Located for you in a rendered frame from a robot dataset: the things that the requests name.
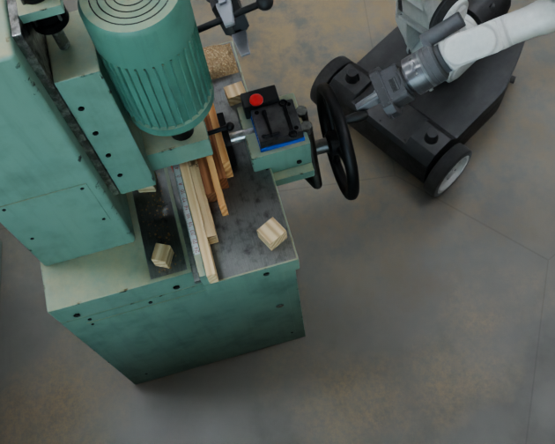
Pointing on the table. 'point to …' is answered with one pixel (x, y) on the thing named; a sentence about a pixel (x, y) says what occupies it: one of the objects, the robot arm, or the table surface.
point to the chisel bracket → (153, 146)
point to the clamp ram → (232, 138)
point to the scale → (186, 210)
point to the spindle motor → (152, 61)
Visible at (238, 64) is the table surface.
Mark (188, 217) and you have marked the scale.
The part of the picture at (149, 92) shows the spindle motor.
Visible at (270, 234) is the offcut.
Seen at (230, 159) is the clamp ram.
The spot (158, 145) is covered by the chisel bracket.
